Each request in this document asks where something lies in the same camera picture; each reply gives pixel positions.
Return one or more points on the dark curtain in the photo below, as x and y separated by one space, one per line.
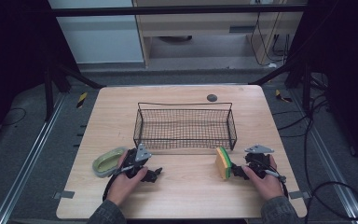
348 62
12 62

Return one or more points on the person's left hand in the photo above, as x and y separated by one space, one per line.
122 186

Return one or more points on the yellow and green sponge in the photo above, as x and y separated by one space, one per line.
223 163

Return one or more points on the light wooden desk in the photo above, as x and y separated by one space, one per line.
199 25

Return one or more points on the black horizontal bar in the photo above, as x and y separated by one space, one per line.
167 10

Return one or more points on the aluminium floor rail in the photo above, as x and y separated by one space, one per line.
28 161
332 158

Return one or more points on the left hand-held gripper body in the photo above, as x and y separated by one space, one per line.
142 153

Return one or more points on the white cabinet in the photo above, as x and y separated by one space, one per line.
101 37

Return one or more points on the yellow and black tape strip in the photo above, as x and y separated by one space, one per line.
81 100
282 97

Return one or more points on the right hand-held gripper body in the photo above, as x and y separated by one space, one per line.
258 159

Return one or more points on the grey round table grommet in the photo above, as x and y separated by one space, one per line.
212 98

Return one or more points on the black metal stand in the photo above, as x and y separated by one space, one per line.
306 90
48 93

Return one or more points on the person's right hand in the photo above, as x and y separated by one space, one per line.
268 186

